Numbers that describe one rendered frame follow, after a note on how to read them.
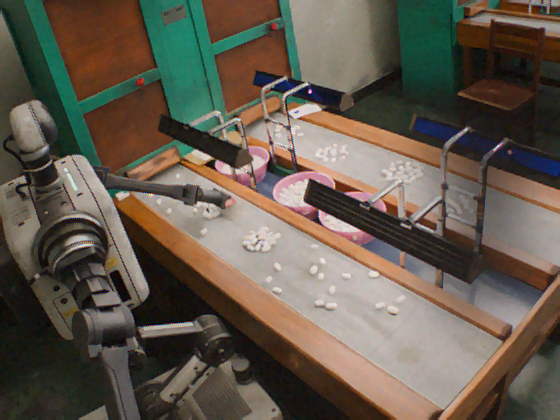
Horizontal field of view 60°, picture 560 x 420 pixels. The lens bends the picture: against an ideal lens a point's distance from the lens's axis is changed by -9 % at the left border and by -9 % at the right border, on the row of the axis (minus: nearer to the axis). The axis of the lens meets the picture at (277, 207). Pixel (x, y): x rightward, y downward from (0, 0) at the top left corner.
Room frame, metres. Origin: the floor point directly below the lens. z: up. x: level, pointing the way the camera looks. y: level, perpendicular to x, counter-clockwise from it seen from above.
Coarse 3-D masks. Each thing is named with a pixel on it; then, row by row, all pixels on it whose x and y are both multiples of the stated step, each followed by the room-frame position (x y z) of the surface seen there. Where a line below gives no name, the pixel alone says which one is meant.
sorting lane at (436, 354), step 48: (240, 240) 1.65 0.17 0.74; (288, 240) 1.59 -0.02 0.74; (288, 288) 1.33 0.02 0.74; (336, 288) 1.28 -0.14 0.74; (384, 288) 1.23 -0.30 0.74; (336, 336) 1.07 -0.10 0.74; (384, 336) 1.03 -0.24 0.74; (432, 336) 0.98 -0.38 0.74; (480, 336) 0.94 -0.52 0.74; (432, 384) 0.81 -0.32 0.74
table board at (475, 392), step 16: (544, 304) 1.01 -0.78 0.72; (528, 320) 0.95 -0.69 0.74; (544, 320) 1.03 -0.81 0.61; (512, 336) 0.91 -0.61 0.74; (528, 336) 0.96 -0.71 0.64; (496, 352) 0.87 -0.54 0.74; (512, 352) 0.90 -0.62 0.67; (496, 368) 0.84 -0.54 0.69; (480, 384) 0.79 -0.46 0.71; (464, 400) 0.74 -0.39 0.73; (480, 400) 0.80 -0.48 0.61; (448, 416) 0.70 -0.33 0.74; (464, 416) 0.75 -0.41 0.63
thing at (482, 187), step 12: (468, 132) 1.50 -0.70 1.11; (444, 144) 1.44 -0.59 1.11; (504, 144) 1.37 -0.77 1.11; (444, 156) 1.42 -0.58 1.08; (492, 156) 1.32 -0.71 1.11; (444, 168) 1.42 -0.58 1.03; (480, 168) 1.30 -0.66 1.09; (444, 180) 1.42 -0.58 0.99; (480, 180) 1.30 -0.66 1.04; (444, 192) 1.42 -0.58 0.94; (468, 192) 1.35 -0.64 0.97; (480, 192) 1.30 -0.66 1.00; (480, 204) 1.30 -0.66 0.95; (456, 216) 1.39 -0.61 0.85; (480, 216) 1.30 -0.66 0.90; (480, 228) 1.30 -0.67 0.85; (480, 240) 1.30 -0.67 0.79; (480, 252) 1.30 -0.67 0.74
